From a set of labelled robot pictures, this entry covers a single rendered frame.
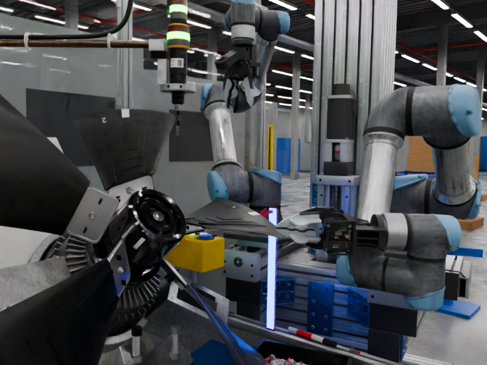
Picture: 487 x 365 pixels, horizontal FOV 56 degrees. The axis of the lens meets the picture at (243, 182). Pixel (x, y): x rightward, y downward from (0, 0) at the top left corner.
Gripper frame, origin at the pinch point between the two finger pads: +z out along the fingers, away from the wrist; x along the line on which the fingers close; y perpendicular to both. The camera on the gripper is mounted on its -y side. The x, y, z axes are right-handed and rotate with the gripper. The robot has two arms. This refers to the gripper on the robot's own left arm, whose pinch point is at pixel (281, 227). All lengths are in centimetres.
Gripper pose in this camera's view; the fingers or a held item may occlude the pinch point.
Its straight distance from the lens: 96.8
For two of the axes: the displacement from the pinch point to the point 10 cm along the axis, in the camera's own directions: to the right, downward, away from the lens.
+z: -10.0, -0.2, 0.1
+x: -0.2, 9.8, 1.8
